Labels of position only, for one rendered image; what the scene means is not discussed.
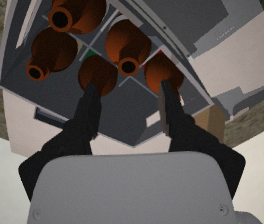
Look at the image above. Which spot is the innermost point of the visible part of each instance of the dark grey crate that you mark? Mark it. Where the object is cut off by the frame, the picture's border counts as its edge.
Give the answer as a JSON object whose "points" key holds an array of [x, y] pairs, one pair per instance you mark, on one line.
{"points": [[124, 113]]}

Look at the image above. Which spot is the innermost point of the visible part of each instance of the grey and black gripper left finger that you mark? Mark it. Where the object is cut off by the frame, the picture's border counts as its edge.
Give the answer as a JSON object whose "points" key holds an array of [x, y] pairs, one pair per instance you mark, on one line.
{"points": [[82, 128]]}

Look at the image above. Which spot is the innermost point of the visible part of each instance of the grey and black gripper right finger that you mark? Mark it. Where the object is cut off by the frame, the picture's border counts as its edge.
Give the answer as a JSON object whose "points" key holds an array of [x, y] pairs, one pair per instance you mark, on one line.
{"points": [[188, 135]]}

